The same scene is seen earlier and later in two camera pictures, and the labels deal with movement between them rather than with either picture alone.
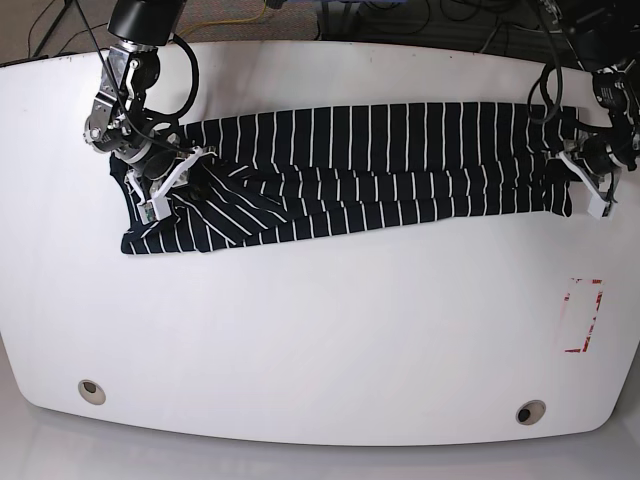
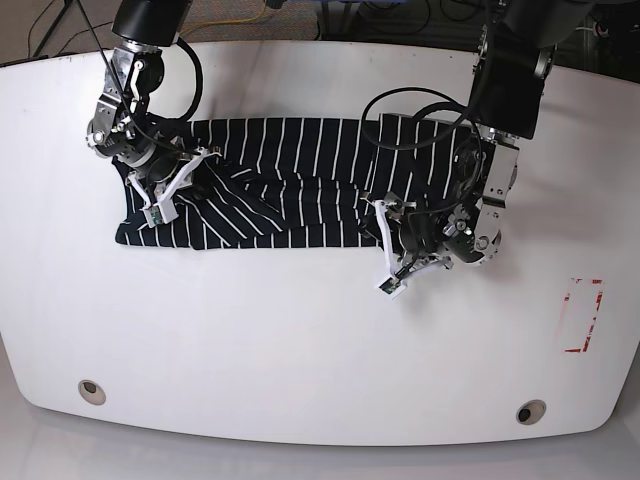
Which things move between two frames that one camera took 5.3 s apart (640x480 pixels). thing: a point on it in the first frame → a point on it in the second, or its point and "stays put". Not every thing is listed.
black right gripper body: x=603 y=153 → x=421 y=232
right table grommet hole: x=530 y=412 stays put
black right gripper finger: x=589 y=183 → x=387 y=248
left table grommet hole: x=92 y=392 stays put
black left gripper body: x=157 y=166 stays put
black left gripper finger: x=131 y=177 stays put
